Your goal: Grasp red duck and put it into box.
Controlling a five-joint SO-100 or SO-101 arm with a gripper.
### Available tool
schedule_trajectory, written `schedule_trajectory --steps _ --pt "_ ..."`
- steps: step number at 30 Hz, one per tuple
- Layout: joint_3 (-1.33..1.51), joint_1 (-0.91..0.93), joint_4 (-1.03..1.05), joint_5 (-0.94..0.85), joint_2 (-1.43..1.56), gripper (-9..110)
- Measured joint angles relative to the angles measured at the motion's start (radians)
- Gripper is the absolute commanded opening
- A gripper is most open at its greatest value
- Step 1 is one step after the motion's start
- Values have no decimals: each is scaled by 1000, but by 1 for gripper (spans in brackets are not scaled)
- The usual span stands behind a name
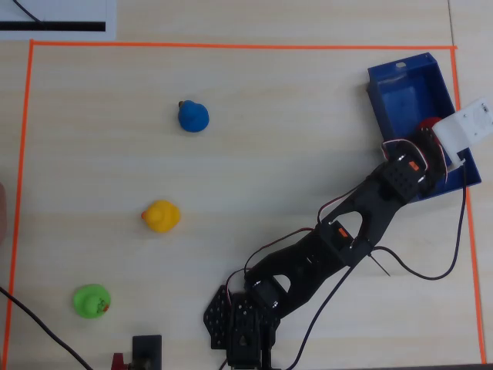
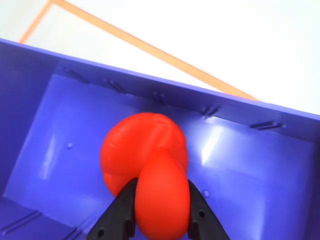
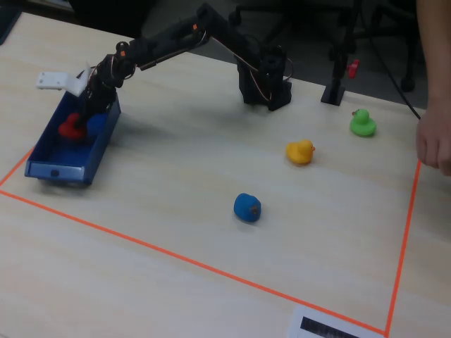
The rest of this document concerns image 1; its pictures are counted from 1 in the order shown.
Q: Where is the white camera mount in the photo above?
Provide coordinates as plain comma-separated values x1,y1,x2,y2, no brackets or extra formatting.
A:
430,96,493,169

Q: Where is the red white servo wire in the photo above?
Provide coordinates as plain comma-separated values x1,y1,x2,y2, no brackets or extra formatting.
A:
381,137,450,184

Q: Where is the orange tape border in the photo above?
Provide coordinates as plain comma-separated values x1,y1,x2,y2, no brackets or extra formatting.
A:
2,39,487,365

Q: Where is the thin black cable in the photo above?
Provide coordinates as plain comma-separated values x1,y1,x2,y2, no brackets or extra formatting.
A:
12,0,45,24

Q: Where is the person's hand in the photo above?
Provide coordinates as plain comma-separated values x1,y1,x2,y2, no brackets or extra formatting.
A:
0,180,8,244

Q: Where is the long black cable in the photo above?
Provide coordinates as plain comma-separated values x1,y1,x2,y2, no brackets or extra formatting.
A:
0,286,95,370

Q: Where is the white paper with black stripe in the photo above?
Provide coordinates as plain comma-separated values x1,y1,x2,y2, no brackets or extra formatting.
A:
0,0,117,41

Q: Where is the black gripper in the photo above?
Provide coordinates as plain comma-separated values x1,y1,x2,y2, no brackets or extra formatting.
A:
414,126,451,194

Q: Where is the black zip tie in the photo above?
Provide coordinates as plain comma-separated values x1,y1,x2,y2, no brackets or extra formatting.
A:
367,251,391,278

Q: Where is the black camera cable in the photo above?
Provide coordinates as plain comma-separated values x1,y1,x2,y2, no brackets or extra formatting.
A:
284,161,468,370

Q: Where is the blue plastic box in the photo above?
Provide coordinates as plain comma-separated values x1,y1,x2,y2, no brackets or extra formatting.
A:
365,52,483,204

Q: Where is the blue rubber duck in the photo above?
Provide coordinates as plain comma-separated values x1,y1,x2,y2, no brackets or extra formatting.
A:
177,99,210,133

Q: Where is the green rubber duck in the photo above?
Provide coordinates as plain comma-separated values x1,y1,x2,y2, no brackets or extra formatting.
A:
72,283,112,320

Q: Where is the red rubber duck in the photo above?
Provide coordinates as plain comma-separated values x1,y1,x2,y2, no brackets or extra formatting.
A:
418,116,442,134

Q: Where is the yellow rubber duck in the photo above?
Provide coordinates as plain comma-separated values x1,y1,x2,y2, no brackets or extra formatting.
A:
140,199,182,234

